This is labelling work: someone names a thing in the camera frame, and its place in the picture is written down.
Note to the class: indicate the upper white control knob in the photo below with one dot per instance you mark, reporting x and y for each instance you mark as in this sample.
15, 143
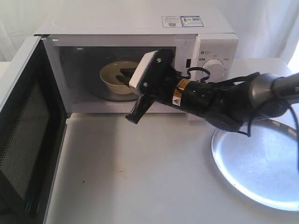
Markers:
215, 67

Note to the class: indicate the white microwave oven body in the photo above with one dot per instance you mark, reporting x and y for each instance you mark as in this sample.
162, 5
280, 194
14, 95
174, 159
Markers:
80, 45

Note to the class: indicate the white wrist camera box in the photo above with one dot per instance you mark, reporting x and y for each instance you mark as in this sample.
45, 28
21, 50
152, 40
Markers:
141, 69

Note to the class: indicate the white microwave door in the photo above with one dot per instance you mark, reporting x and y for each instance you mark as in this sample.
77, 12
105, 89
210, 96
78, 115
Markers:
32, 128

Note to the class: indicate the cream ceramic bowl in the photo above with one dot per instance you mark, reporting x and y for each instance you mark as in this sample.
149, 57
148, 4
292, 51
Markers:
109, 72

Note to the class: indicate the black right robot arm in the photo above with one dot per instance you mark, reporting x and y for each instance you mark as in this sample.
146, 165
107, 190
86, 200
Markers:
226, 105

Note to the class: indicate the blue white warning sticker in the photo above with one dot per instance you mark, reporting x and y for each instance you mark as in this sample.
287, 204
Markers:
181, 21

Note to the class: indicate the round silver metal tray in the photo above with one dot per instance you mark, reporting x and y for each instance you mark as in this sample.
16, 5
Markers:
264, 166

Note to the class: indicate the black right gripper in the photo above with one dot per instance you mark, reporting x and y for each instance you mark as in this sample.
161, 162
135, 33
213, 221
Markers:
157, 85

